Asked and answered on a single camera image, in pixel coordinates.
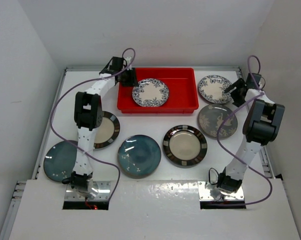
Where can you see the blue floral plate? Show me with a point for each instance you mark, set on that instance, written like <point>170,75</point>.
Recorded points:
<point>150,92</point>
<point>212,89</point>

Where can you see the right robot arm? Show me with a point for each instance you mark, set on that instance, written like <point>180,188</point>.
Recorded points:
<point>261,127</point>

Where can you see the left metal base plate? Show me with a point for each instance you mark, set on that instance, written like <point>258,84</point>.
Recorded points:
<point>97,191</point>

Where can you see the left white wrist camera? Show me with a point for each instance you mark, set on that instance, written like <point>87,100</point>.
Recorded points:
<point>128,60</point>

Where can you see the striped-rim beige plate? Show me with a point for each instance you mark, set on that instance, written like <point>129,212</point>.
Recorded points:
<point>184,146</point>
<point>108,131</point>

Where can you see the red plastic bin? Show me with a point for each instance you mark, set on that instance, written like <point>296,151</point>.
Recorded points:
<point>182,99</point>

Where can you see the white front cover board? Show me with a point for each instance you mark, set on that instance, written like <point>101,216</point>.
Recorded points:
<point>150,210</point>

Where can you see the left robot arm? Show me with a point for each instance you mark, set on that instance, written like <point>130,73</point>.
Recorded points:
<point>88,116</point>

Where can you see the metal base plate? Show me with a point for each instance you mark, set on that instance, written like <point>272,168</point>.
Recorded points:
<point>97,191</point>
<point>210,193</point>

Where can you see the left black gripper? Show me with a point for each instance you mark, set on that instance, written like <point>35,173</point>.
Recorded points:
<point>132,81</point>

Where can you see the teal glazed plate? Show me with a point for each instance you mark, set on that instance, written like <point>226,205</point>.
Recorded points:
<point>59,161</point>
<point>139,156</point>

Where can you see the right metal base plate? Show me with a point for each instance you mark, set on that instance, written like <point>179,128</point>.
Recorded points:
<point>210,193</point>

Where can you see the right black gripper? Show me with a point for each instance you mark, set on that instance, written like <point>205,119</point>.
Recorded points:
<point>239,84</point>

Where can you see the grey deer pattern plate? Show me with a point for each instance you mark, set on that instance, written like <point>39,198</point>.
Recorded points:
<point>212,116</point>

